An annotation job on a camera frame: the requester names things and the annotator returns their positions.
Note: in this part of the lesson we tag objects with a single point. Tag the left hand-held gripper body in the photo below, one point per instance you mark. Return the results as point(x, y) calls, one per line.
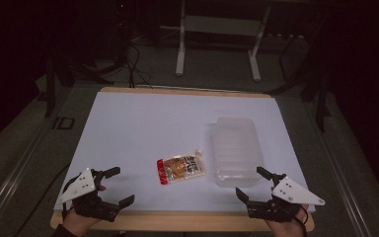
point(79, 187)

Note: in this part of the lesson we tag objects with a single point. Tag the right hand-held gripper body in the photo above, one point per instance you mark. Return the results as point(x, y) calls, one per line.
point(294, 194)

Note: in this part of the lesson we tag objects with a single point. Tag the person's right hand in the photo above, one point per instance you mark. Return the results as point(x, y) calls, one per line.
point(289, 227)

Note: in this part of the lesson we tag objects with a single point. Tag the person's left hand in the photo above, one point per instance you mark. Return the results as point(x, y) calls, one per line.
point(77, 223)

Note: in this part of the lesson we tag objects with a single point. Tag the clear plastic container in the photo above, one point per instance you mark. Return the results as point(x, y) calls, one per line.
point(237, 151)

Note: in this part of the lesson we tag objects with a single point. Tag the white table mat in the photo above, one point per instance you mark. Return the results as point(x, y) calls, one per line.
point(151, 131)

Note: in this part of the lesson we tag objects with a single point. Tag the snack packet with red edge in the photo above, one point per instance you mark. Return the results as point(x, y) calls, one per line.
point(181, 168)

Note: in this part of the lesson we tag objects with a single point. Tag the black metal stand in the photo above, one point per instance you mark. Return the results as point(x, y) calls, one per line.
point(51, 85)
point(321, 102)

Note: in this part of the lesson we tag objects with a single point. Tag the white metal table frame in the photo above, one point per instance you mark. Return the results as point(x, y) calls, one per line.
point(222, 25)

